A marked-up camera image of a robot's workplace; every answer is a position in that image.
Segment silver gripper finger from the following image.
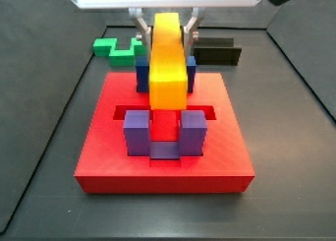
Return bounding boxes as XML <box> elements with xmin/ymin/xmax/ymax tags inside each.
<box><xmin>128</xmin><ymin>8</ymin><xmax>152</xmax><ymax>55</ymax></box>

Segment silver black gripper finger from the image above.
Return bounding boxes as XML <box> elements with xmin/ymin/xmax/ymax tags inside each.
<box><xmin>183</xmin><ymin>7</ymin><xmax>206</xmax><ymax>57</ymax></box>

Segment yellow long block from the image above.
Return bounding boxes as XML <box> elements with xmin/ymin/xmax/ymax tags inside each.
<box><xmin>150</xmin><ymin>13</ymin><xmax>188</xmax><ymax>110</ymax></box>

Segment red board base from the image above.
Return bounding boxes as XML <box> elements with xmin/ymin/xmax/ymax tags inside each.
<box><xmin>75</xmin><ymin>73</ymin><xmax>255</xmax><ymax>194</ymax></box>

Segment green zigzag block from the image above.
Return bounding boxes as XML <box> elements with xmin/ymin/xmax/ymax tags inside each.
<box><xmin>92</xmin><ymin>37</ymin><xmax>147</xmax><ymax>67</ymax></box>

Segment black U-shaped holder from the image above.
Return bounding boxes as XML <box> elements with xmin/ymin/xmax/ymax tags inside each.
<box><xmin>194</xmin><ymin>37</ymin><xmax>242</xmax><ymax>66</ymax></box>

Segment dark blue U block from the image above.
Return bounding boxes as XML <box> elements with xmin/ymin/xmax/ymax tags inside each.
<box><xmin>135</xmin><ymin>56</ymin><xmax>198</xmax><ymax>93</ymax></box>

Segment purple U block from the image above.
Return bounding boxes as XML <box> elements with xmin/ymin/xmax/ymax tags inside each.
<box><xmin>124</xmin><ymin>110</ymin><xmax>208</xmax><ymax>160</ymax></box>

